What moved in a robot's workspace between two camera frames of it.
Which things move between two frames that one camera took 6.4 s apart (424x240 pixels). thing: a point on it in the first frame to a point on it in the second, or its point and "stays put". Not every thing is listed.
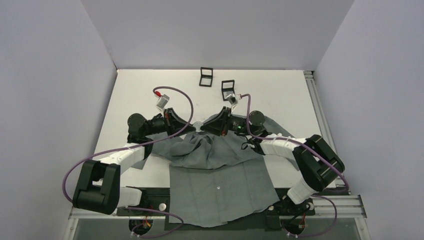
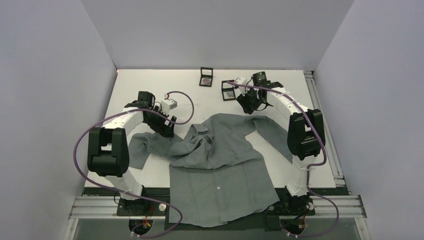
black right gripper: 227,121 to 250,101
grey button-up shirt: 216,179 stays put
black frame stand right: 228,88 stays put
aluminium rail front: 326,208 stays put
